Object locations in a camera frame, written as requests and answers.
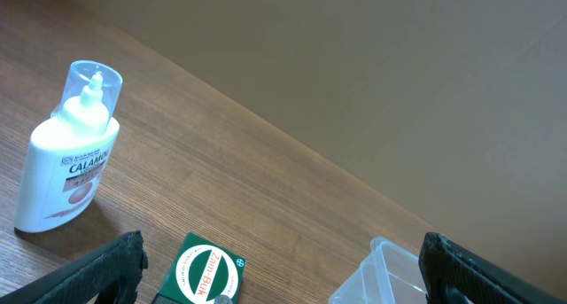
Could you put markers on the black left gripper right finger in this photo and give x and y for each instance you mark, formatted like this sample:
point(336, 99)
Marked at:
point(453, 274)

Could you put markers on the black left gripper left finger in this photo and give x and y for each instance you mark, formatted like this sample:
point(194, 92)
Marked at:
point(109, 274)

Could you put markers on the green Zam-Buk tin box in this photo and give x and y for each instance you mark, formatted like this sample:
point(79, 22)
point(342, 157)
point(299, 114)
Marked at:
point(202, 273)

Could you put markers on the white calamine lotion bottle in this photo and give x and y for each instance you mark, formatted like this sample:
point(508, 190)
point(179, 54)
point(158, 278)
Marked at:
point(68, 153)

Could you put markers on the clear plastic container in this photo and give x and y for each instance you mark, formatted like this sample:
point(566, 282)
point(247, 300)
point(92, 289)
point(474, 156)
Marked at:
point(389, 274)

